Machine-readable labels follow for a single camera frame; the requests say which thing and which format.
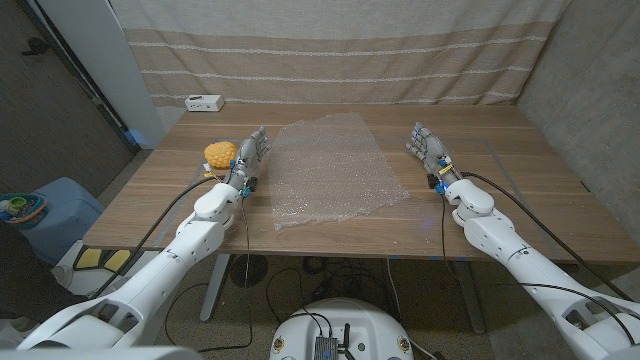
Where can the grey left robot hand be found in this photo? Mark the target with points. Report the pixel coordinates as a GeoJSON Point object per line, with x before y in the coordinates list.
{"type": "Point", "coordinates": [247, 157]}

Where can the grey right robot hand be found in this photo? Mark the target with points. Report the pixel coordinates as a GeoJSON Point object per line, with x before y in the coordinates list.
{"type": "Point", "coordinates": [432, 150]}

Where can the clear bubble wrap sheet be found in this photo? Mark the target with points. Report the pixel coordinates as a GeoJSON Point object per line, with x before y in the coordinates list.
{"type": "Point", "coordinates": [330, 170]}

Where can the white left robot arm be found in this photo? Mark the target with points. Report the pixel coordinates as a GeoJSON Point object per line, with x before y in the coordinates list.
{"type": "Point", "coordinates": [190, 245]}

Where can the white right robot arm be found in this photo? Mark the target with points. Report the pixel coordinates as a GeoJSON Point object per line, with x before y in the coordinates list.
{"type": "Point", "coordinates": [500, 240]}

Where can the yellow bumpy sponge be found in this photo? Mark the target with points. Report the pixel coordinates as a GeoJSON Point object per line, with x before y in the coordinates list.
{"type": "Point", "coordinates": [220, 154]}

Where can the white power strip box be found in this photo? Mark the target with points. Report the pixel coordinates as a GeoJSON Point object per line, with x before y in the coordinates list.
{"type": "Point", "coordinates": [204, 103]}

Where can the round black floor fan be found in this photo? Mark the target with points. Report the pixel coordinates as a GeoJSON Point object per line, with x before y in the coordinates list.
{"type": "Point", "coordinates": [252, 272]}

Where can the beige striped curtain backdrop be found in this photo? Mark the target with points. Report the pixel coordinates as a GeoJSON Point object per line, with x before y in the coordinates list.
{"type": "Point", "coordinates": [325, 60]}

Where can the white table leg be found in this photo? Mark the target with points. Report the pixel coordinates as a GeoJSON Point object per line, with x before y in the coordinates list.
{"type": "Point", "coordinates": [215, 290]}

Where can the grey table leg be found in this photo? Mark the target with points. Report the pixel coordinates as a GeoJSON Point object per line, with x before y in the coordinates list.
{"type": "Point", "coordinates": [470, 300]}

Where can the white base with yellow pads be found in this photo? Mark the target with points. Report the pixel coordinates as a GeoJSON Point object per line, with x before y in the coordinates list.
{"type": "Point", "coordinates": [90, 257]}

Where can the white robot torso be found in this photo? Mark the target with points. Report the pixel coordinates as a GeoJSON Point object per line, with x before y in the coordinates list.
{"type": "Point", "coordinates": [365, 325]}

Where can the blue plastic bin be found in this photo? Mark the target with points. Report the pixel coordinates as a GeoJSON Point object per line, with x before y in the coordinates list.
{"type": "Point", "coordinates": [65, 210]}

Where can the grey electronics module on torso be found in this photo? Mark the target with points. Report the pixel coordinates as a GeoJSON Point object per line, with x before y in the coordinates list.
{"type": "Point", "coordinates": [325, 348]}

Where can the colourful toy bowl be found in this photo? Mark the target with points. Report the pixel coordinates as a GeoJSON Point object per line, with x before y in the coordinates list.
{"type": "Point", "coordinates": [20, 206]}

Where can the person's dark trouser leg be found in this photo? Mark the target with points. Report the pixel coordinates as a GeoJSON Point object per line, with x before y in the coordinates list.
{"type": "Point", "coordinates": [30, 280]}

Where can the white door frame pillar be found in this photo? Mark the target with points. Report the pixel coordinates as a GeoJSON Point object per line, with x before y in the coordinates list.
{"type": "Point", "coordinates": [110, 75]}

